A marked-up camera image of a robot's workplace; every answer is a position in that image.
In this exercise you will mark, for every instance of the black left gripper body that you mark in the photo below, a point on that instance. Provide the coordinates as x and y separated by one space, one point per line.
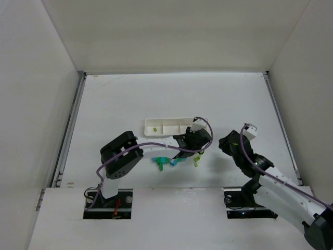
188 147

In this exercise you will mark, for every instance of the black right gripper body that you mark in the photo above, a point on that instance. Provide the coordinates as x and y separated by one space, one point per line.
228 144

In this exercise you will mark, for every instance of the teal and green lego figure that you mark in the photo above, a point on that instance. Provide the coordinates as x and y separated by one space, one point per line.
161 161

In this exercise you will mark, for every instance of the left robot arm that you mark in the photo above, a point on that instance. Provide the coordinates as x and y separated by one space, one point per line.
122 154

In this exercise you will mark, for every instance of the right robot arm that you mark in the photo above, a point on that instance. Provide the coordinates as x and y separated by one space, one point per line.
268 187

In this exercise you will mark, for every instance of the white three-compartment tray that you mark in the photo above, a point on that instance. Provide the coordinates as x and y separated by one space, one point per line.
166 126

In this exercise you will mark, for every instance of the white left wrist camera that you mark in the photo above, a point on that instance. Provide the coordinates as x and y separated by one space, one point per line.
197 124

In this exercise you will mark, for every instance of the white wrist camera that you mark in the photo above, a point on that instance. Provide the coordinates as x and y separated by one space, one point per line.
197 124
250 131

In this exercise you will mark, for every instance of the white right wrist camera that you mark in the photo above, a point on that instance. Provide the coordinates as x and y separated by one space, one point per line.
250 131

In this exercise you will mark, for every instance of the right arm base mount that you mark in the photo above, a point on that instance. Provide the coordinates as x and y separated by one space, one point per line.
239 206

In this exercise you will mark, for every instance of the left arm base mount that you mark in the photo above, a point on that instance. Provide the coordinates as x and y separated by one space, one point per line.
118 207

